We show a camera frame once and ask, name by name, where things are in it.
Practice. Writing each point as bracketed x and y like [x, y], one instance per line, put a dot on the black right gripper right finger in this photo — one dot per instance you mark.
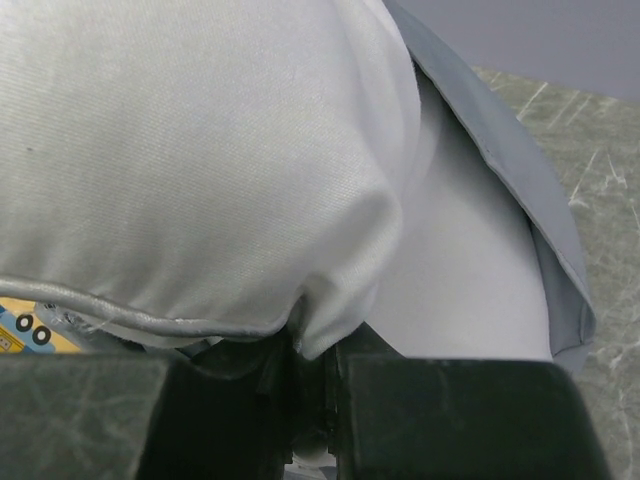
[355, 401]

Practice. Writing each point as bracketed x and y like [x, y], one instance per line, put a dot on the yellow cartoon print pillow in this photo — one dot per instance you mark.
[23, 331]

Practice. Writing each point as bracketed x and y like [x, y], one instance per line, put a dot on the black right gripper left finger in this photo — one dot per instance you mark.
[224, 414]

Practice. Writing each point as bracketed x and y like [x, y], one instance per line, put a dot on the grey pillowcase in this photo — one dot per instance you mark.
[512, 154]

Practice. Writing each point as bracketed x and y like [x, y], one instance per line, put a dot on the white pillow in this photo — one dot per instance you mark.
[180, 170]

